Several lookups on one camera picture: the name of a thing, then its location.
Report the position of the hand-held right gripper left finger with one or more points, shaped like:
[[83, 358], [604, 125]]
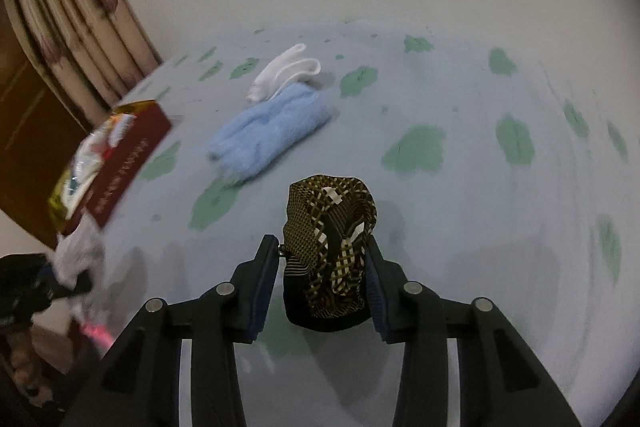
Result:
[[260, 292]]

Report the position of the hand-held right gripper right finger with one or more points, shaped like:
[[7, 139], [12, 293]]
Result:
[[377, 297]]

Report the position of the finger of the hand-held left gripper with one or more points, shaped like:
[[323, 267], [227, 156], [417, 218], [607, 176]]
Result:
[[70, 288]]

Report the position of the white fluffy plush toy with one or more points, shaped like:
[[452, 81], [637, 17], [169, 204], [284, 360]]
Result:
[[77, 257]]

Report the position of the dark patterned cloth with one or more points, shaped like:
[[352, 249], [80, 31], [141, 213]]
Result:
[[325, 257]]

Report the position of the green snack packet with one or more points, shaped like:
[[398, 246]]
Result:
[[62, 202]]

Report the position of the red tin box gold inside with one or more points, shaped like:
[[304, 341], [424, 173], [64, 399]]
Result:
[[125, 167]]

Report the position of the person's left hand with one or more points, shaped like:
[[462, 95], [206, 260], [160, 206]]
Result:
[[25, 364]]

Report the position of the dark wooden cabinet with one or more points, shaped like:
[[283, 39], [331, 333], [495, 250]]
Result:
[[30, 132]]

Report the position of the light blue towel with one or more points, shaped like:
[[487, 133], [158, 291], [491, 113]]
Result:
[[270, 132]]

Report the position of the loose white sock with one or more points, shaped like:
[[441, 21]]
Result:
[[285, 69]]

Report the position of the beige floral curtain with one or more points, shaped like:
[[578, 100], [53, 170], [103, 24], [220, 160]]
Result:
[[90, 32]]

